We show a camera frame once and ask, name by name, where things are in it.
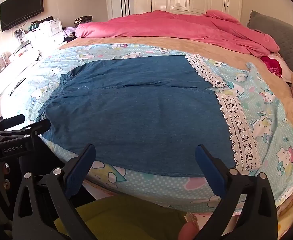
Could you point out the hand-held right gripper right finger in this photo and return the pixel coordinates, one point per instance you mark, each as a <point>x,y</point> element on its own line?
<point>209,172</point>

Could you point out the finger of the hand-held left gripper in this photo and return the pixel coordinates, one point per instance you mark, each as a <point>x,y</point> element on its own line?
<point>11,122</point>
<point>31,128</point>

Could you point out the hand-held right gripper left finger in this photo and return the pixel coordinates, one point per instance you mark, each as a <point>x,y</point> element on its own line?
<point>79,171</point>

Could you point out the blue denim pants lace trim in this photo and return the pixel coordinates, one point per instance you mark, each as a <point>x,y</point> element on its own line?
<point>136,112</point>

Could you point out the person's right hand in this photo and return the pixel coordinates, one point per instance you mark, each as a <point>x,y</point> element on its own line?
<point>187,232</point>

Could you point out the black remote control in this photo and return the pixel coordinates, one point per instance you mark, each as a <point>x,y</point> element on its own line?
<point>17,87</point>

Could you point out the white desk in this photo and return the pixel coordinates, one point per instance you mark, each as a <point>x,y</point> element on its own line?
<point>19,62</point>

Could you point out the person's yellow-green top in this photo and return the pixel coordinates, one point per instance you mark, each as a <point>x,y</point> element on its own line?
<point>126,220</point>

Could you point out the cartoon cat printed blanket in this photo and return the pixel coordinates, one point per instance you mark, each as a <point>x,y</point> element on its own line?
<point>261,120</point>

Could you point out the clear acrylic organiser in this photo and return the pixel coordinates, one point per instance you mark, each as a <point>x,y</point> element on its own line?
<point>21,35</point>

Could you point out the yellow printed bed sheet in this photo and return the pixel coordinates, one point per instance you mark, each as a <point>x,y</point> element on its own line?
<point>290,212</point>

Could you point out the white drawer unit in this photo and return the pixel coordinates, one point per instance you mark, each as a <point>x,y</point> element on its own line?
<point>52,28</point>

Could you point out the purple cloth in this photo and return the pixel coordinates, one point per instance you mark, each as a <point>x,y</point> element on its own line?
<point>69,32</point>

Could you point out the stack of folded dark clothes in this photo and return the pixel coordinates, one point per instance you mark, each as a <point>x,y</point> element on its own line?
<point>84,20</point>

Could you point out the red floral pillow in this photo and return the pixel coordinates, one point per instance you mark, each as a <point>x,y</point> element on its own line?
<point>274,66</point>

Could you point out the pink duvet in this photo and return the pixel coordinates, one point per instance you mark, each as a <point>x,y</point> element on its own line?
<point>176,28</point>

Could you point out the grey pillow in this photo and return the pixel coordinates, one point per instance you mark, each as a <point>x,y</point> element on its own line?
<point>274,27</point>

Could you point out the black wall television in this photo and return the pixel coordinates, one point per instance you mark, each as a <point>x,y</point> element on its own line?
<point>21,10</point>

